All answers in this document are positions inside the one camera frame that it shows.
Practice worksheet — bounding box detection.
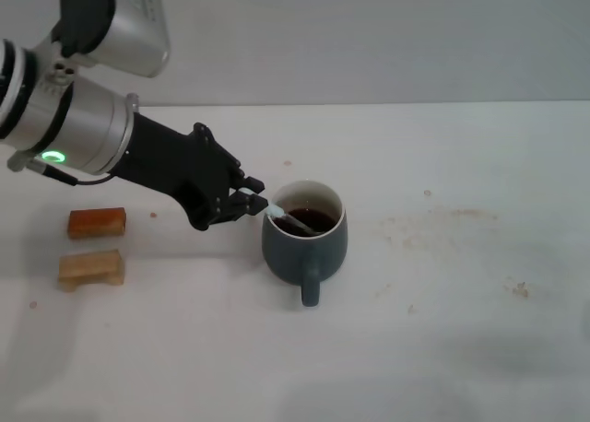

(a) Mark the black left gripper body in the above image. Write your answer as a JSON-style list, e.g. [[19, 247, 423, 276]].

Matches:
[[114, 112, 231, 232]]

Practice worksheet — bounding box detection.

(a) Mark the blue handled metal spoon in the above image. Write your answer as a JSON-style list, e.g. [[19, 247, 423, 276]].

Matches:
[[266, 200, 319, 237]]

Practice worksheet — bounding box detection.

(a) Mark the grey ceramic mug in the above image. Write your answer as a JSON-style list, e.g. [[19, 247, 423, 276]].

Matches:
[[261, 179, 348, 309]]

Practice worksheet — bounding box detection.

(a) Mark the dark brown coffee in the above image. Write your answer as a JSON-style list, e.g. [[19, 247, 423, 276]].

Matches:
[[271, 207, 340, 238]]

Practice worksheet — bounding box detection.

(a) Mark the reddish brown wooden block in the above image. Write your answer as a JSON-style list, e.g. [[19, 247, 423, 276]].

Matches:
[[67, 205, 128, 240]]

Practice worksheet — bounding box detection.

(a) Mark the light wooden notched block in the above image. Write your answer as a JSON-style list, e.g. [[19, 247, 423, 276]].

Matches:
[[58, 249, 125, 293]]

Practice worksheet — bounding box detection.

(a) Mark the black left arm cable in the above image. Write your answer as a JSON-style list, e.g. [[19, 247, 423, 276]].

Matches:
[[25, 160, 114, 187]]

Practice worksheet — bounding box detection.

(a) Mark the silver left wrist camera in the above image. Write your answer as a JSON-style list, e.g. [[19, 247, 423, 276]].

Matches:
[[57, 0, 171, 78]]

